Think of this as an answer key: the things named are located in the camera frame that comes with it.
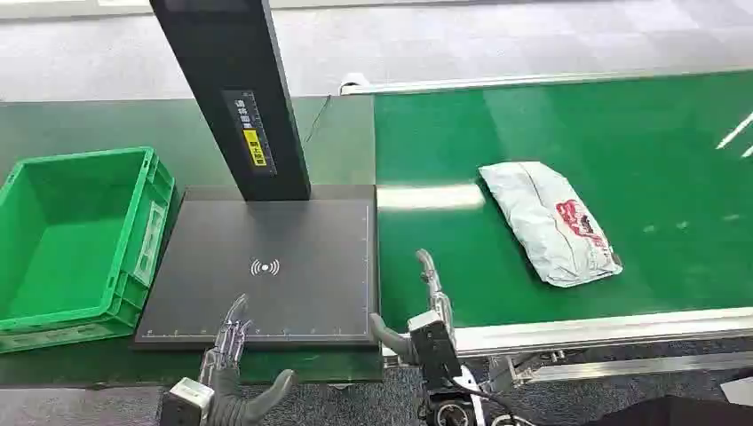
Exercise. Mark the pale grey flat panel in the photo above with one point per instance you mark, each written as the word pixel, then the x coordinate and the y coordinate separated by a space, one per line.
pixel 740 391

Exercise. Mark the black scanner column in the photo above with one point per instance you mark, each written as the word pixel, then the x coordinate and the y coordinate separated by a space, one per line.
pixel 235 59

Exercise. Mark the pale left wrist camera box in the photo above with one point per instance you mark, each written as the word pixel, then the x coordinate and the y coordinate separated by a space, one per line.
pixel 185 397

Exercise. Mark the white parcel bag red print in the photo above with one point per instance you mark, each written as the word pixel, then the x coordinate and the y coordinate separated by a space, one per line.
pixel 547 223

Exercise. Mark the metal conveyor support bar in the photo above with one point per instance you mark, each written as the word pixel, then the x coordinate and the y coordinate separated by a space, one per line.
pixel 618 367

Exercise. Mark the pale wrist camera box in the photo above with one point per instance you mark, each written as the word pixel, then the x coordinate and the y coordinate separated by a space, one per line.
pixel 434 353
pixel 185 397

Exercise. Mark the green conveyor belt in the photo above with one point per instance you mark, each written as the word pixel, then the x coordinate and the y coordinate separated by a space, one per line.
pixel 647 176

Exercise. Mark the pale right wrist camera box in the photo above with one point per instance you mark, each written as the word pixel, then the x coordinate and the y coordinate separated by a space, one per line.
pixel 434 353

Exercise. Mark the aluminium conveyor frame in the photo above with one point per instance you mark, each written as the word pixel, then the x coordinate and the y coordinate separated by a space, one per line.
pixel 588 330

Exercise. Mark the black robot body part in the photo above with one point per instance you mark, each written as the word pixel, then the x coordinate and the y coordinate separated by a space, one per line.
pixel 676 413

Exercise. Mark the white plastic corner cap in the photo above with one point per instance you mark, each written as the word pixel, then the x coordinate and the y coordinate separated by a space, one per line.
pixel 354 81

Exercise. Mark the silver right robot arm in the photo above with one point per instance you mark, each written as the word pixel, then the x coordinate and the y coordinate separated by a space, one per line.
pixel 450 414

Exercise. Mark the green plastic crate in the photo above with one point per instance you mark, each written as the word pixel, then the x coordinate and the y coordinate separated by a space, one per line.
pixel 64 247

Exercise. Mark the yellow warning label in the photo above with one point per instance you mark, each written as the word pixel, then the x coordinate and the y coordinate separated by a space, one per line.
pixel 255 147

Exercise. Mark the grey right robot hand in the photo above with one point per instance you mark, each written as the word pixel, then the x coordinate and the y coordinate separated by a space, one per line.
pixel 441 306

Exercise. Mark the black scanner base plate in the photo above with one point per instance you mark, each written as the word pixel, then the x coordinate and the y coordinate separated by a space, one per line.
pixel 265 294

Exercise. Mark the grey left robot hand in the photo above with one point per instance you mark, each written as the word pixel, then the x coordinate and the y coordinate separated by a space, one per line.
pixel 226 400

